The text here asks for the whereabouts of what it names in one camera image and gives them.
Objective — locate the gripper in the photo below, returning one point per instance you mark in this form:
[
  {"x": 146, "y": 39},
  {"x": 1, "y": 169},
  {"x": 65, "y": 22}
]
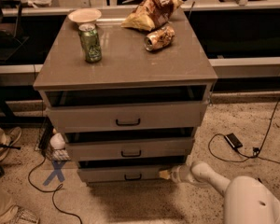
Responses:
[{"x": 176, "y": 174}]

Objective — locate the grey bottom drawer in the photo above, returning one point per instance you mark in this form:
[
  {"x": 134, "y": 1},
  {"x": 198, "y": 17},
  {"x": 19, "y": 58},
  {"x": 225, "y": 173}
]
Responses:
[{"x": 126, "y": 169}]

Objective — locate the grey drawer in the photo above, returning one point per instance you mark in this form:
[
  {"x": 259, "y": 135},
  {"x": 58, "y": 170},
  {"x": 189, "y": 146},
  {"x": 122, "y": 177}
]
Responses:
[
  {"x": 127, "y": 109},
  {"x": 126, "y": 169},
  {"x": 129, "y": 144}
]

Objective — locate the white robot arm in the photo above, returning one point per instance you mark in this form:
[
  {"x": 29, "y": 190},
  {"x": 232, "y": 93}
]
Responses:
[{"x": 246, "y": 200}]

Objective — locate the grey middle drawer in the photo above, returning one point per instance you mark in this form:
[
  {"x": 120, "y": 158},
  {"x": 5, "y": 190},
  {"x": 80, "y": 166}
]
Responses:
[{"x": 129, "y": 144}]

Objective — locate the grey drawer cabinet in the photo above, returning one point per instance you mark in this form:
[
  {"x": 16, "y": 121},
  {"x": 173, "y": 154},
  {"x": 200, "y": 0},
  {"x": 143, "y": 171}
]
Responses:
[{"x": 126, "y": 64}]

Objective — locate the grey top drawer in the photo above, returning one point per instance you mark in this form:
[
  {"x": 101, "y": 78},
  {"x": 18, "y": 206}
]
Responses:
[{"x": 127, "y": 109}]

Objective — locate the black power adapter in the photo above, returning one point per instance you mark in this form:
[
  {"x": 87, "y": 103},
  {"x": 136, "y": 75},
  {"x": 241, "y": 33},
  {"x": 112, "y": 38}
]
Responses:
[{"x": 233, "y": 141}]

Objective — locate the blue tape cross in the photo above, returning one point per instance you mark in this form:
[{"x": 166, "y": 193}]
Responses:
[{"x": 56, "y": 173}]

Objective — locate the patterned shoe lower left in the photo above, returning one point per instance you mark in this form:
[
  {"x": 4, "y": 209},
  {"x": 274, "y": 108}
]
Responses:
[{"x": 24, "y": 216}]

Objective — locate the green soda can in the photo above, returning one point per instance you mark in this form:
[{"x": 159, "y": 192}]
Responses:
[{"x": 90, "y": 42}]

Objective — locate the brown chip bag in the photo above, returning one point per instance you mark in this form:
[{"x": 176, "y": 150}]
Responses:
[{"x": 151, "y": 14}]

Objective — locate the beige shoe upper left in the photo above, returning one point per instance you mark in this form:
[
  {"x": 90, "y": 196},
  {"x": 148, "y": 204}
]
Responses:
[{"x": 7, "y": 140}]

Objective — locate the white bowl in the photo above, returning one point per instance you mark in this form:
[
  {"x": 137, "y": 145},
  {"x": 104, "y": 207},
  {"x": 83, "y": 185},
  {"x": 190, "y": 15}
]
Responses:
[{"x": 85, "y": 15}]

